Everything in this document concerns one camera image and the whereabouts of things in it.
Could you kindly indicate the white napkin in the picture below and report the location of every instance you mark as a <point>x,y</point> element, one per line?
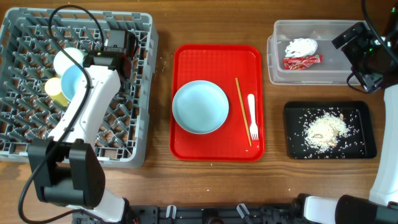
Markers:
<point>301,48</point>

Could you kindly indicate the spilled rice food waste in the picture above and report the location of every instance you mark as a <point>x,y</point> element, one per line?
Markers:
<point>324,133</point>

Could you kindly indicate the wooden chopstick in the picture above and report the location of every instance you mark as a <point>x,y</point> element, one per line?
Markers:
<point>243,111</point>

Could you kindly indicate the small blue bowl with crumbs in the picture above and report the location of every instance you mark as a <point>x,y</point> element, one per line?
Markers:
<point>70,81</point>

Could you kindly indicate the grey dishwasher rack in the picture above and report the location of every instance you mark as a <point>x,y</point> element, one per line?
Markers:
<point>30,39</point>

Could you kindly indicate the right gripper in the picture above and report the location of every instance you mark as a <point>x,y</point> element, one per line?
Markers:
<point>351,50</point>

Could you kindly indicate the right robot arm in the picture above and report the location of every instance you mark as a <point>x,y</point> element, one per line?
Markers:
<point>374,64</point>

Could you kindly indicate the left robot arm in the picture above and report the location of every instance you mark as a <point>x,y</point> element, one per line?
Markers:
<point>65,169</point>

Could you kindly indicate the red plastic tray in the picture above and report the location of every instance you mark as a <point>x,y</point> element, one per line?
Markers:
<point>220,64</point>

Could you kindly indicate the yellow plastic cup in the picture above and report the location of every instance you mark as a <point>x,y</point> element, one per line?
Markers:
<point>54,90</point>

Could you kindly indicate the black plastic tray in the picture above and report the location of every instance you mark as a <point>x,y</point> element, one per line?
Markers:
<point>367,128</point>

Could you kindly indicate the clear plastic bin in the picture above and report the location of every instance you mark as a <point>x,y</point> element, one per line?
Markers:
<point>335,67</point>

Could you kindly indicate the white plastic fork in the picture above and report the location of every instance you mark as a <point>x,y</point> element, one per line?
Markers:
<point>253,129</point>

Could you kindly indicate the large light blue plate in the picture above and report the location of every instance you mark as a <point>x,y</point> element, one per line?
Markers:
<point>200,107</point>

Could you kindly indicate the red snack wrapper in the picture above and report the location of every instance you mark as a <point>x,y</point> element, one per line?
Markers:
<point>301,63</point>

